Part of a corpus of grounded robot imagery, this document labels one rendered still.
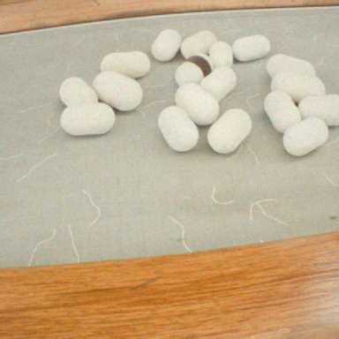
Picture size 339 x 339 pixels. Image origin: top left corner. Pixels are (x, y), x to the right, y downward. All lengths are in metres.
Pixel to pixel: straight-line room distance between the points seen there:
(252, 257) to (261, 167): 0.09
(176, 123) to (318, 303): 0.14
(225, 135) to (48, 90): 0.15
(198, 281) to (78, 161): 0.13
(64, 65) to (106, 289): 0.24
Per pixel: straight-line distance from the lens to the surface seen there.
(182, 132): 0.28
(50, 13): 0.48
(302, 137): 0.28
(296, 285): 0.20
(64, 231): 0.25
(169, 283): 0.19
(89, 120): 0.30
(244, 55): 0.38
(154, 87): 0.35
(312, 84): 0.33
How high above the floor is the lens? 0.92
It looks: 41 degrees down
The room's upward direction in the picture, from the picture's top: 4 degrees counter-clockwise
